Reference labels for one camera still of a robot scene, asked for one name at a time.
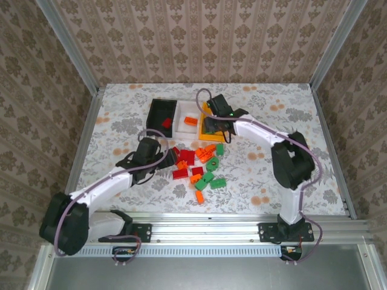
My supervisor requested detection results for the yellow plastic bin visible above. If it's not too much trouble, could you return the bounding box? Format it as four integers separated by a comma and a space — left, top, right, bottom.
198, 101, 230, 143

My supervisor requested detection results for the large red lego brick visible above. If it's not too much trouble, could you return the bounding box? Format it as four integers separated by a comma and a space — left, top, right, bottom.
180, 149, 196, 166

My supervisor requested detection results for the white plastic bin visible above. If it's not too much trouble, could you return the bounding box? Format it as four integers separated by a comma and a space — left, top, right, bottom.
173, 100, 204, 140

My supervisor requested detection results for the black plastic bin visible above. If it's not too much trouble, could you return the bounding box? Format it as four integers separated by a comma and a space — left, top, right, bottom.
146, 98, 178, 139

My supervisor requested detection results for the grey metal panel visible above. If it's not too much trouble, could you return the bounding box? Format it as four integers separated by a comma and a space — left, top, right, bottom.
45, 257, 374, 290

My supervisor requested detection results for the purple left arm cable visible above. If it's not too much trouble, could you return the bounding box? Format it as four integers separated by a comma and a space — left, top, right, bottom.
53, 129, 170, 266

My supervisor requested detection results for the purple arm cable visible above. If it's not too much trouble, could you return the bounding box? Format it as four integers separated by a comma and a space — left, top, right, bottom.
195, 88, 324, 264
53, 129, 170, 266

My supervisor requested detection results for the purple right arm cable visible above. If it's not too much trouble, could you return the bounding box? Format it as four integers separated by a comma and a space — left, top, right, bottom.
195, 88, 324, 264

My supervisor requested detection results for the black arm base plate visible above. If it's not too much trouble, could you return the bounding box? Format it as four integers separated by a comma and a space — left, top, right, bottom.
258, 222, 314, 243
99, 222, 152, 243

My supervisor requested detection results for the aluminium mounting rail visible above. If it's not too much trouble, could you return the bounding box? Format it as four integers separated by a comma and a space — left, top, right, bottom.
44, 212, 372, 245

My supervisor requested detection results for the white slotted cable duct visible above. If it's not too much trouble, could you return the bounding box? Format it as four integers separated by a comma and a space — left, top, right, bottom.
81, 245, 284, 258

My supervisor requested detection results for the aluminium frame post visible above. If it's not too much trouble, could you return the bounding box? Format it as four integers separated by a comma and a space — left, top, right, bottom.
35, 0, 100, 95
310, 0, 369, 90

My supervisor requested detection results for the aluminium lower frame bar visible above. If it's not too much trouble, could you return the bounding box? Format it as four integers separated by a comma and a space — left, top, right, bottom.
357, 243, 382, 290
27, 244, 57, 290

